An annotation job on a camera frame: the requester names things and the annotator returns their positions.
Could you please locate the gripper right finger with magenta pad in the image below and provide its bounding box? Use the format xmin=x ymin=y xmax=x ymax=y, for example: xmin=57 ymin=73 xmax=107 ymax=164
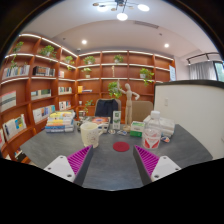
xmin=133 ymin=145 xmax=180 ymax=185

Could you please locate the clear plastic water bottle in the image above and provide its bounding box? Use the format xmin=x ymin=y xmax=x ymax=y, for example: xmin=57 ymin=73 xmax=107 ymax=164
xmin=142 ymin=111 xmax=161 ymax=149

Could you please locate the wooden wall bookshelf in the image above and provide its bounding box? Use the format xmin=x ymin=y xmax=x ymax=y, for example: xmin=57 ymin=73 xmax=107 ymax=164
xmin=0 ymin=33 xmax=175 ymax=160

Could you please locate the tall green white carton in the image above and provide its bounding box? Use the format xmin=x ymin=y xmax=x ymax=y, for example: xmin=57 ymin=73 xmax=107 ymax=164
xmin=113 ymin=111 xmax=121 ymax=130

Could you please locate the white partition counter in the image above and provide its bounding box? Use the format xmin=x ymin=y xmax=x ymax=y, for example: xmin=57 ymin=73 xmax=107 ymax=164
xmin=154 ymin=80 xmax=224 ymax=159

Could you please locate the beige chair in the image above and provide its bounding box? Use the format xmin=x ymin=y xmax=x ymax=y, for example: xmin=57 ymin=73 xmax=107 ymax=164
xmin=132 ymin=101 xmax=153 ymax=122

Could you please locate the colourful book on table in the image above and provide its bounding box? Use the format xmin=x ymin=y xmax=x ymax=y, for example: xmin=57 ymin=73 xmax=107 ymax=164
xmin=92 ymin=116 xmax=110 ymax=132

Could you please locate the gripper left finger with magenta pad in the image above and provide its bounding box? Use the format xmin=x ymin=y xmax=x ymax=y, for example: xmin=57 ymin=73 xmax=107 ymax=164
xmin=44 ymin=145 xmax=93 ymax=186

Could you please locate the potted green plant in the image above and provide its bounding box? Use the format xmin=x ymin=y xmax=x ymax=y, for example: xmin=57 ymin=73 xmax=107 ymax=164
xmin=108 ymin=82 xmax=122 ymax=99

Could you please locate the green white small box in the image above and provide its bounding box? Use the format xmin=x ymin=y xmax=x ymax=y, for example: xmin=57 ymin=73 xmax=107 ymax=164
xmin=130 ymin=121 xmax=145 ymax=137

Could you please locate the stack of colourful books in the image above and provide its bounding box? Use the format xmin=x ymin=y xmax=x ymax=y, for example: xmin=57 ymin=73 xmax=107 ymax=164
xmin=45 ymin=111 xmax=74 ymax=133

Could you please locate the white ceramic mug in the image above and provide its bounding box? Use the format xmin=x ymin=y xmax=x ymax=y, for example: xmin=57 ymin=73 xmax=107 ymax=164
xmin=80 ymin=122 xmax=103 ymax=148

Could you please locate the dark blue office chair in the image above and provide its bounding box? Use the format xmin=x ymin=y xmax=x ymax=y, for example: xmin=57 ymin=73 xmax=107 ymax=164
xmin=95 ymin=99 xmax=119 ymax=117

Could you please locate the wooden artist mannequin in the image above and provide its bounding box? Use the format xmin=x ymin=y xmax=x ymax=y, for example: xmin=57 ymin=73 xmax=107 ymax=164
xmin=117 ymin=79 xmax=140 ymax=132

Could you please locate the white tissue pack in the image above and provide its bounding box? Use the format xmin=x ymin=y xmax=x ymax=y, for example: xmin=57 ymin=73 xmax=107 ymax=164
xmin=143 ymin=115 xmax=175 ymax=137

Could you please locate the red round coaster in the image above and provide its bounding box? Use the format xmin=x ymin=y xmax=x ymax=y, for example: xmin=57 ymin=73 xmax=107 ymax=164
xmin=113 ymin=141 xmax=130 ymax=152

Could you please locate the ceiling lamp with bulbs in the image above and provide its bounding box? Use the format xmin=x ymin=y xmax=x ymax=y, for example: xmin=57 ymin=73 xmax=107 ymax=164
xmin=93 ymin=0 xmax=150 ymax=21

